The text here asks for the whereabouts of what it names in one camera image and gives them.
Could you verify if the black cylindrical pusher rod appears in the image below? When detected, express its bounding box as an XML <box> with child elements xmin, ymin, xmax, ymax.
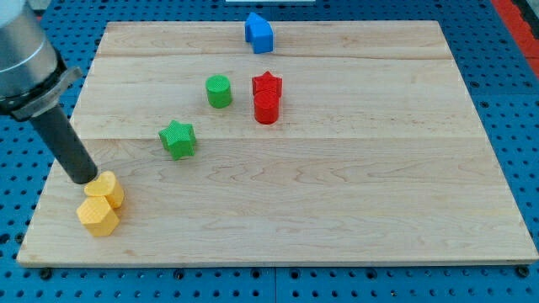
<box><xmin>30</xmin><ymin>105</ymin><xmax>98</xmax><ymax>184</ymax></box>

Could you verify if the yellow heart block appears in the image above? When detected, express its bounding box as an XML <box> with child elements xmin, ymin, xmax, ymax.
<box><xmin>83</xmin><ymin>171</ymin><xmax>125</xmax><ymax>209</ymax></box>

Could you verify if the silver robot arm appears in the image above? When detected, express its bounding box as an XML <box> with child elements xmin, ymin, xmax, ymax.
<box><xmin>1</xmin><ymin>0</ymin><xmax>98</xmax><ymax>184</ymax></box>

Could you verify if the yellow hexagon block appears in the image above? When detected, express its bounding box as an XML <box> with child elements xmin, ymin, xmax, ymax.
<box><xmin>76</xmin><ymin>196</ymin><xmax>120</xmax><ymax>237</ymax></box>

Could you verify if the green star block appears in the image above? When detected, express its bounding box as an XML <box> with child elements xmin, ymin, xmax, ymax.
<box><xmin>158</xmin><ymin>120</ymin><xmax>196</xmax><ymax>161</ymax></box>

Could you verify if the green cylinder block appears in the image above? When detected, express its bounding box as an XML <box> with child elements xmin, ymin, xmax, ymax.
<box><xmin>205</xmin><ymin>74</ymin><xmax>232</xmax><ymax>109</ymax></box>

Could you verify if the red cylinder block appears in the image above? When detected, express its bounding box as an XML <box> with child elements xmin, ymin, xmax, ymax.
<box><xmin>253</xmin><ymin>90</ymin><xmax>280</xmax><ymax>125</ymax></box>

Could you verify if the red star block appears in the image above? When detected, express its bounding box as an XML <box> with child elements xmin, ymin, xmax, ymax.
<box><xmin>252</xmin><ymin>71</ymin><xmax>283</xmax><ymax>98</ymax></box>

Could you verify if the blue arch block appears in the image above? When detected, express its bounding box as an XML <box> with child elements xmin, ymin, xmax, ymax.
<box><xmin>244</xmin><ymin>13</ymin><xmax>274</xmax><ymax>54</ymax></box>

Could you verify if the wooden board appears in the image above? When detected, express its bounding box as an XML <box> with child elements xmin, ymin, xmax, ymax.
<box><xmin>18</xmin><ymin>20</ymin><xmax>538</xmax><ymax>268</ymax></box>

